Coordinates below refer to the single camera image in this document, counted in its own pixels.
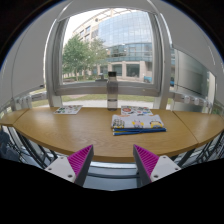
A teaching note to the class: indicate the clear water bottle dark cap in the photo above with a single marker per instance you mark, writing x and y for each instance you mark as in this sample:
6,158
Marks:
112,91

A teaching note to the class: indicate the sticker sheet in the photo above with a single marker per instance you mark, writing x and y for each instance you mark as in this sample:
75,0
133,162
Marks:
135,110
69,109

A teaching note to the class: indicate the blue folded cloth underneath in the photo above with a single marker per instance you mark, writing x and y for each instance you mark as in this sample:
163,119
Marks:
129,131

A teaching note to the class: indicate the folded white patterned towel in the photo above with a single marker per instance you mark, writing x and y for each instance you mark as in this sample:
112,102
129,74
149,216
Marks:
135,121

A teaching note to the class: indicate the right sticker sheet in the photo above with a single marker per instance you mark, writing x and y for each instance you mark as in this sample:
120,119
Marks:
135,110

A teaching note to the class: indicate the left sticker sheet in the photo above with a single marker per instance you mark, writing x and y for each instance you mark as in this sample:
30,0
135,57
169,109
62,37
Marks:
69,109

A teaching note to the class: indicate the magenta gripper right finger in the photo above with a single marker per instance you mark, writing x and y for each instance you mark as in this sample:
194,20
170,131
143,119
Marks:
152,167

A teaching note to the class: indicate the white window frame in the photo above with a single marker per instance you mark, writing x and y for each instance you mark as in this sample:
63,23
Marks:
83,49

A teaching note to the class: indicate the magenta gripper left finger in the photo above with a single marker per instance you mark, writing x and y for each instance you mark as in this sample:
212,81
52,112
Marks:
73,168

